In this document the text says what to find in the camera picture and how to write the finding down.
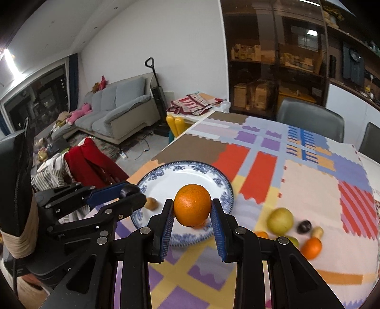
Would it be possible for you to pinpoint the folded patchwork cloth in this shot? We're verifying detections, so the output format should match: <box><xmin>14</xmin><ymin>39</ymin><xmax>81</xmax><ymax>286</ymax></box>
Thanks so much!
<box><xmin>171</xmin><ymin>93</ymin><xmax>230</xmax><ymax>115</ymax></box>

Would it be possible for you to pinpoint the striped cloth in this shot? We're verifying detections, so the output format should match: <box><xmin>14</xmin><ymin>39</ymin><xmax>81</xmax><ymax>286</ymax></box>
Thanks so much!
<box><xmin>31</xmin><ymin>154</ymin><xmax>90</xmax><ymax>214</ymax></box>

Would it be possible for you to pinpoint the grey dining chair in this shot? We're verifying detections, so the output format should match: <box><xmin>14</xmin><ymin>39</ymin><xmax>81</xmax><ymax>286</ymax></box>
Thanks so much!
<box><xmin>276</xmin><ymin>98</ymin><xmax>345</xmax><ymax>140</ymax></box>
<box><xmin>358</xmin><ymin>122</ymin><xmax>380</xmax><ymax>164</ymax></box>

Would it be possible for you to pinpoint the glass door cabinet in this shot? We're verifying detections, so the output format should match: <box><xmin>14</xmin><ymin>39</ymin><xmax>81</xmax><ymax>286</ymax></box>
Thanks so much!
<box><xmin>221</xmin><ymin>0</ymin><xmax>330</xmax><ymax>121</ymax></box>

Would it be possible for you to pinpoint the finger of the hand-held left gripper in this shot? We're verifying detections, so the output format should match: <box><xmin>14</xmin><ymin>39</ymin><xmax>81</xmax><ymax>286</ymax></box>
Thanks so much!
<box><xmin>36</xmin><ymin>181</ymin><xmax>141</xmax><ymax>209</ymax></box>
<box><xmin>47</xmin><ymin>194</ymin><xmax>148</xmax><ymax>246</ymax></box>

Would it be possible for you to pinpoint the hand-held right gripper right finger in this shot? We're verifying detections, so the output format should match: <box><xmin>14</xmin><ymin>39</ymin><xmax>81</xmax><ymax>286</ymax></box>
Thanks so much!
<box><xmin>211</xmin><ymin>198</ymin><xmax>346</xmax><ymax>309</ymax></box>

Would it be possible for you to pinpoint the black water dispenser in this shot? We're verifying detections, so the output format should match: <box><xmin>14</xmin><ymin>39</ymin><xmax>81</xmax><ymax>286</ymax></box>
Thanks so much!
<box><xmin>343</xmin><ymin>42</ymin><xmax>366</xmax><ymax>85</ymax></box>

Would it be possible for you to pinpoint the white tile-print tablecloth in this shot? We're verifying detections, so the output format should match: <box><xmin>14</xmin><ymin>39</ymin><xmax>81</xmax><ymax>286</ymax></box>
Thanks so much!
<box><xmin>356</xmin><ymin>149</ymin><xmax>380</xmax><ymax>208</ymax></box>

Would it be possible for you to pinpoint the yellow pear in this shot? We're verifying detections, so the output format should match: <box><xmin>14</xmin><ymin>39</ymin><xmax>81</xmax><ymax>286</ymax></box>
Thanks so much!
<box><xmin>266</xmin><ymin>208</ymin><xmax>294</xmax><ymax>234</ymax></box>

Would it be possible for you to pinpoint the grey sofa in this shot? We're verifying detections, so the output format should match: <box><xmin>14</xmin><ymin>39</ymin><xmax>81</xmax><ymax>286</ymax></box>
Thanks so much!
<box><xmin>50</xmin><ymin>76</ymin><xmax>153</xmax><ymax>146</ymax></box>

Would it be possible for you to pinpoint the colourful patchwork tablecloth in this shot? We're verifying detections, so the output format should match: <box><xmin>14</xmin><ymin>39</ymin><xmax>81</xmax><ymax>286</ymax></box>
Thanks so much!
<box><xmin>113</xmin><ymin>111</ymin><xmax>380</xmax><ymax>309</ymax></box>

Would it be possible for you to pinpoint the red garment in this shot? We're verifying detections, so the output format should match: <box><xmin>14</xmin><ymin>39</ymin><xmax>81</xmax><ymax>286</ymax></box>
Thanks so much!
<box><xmin>64</xmin><ymin>138</ymin><xmax>129</xmax><ymax>191</ymax></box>

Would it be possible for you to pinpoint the plush toy on sofa back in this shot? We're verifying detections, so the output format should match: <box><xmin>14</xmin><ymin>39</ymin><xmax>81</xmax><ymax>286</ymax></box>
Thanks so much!
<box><xmin>92</xmin><ymin>76</ymin><xmax>107</xmax><ymax>92</ymax></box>

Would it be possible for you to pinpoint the blue and white plate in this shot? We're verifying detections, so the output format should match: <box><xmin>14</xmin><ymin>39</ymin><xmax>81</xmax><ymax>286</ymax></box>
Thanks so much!
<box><xmin>130</xmin><ymin>160</ymin><xmax>235</xmax><ymax>247</ymax></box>

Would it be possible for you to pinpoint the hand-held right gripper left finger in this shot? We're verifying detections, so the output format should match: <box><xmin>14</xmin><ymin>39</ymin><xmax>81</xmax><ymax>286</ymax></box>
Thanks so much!
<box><xmin>44</xmin><ymin>199</ymin><xmax>176</xmax><ymax>309</ymax></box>

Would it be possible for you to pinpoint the medium orange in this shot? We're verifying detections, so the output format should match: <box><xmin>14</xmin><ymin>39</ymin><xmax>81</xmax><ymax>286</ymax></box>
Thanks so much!
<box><xmin>300</xmin><ymin>238</ymin><xmax>323</xmax><ymax>259</ymax></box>

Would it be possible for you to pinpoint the pink plush toy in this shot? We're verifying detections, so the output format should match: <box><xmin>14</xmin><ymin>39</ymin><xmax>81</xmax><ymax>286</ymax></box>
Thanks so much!
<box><xmin>66</xmin><ymin>102</ymin><xmax>92</xmax><ymax>124</ymax></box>

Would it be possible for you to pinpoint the black upright vacuum cleaner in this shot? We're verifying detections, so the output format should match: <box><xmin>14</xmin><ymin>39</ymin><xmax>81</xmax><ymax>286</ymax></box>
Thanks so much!
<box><xmin>145</xmin><ymin>57</ymin><xmax>170</xmax><ymax>137</ymax></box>

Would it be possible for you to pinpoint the large orange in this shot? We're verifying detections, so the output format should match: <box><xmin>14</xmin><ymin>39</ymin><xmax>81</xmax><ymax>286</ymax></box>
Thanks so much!
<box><xmin>174</xmin><ymin>184</ymin><xmax>212</xmax><ymax>228</ymax></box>

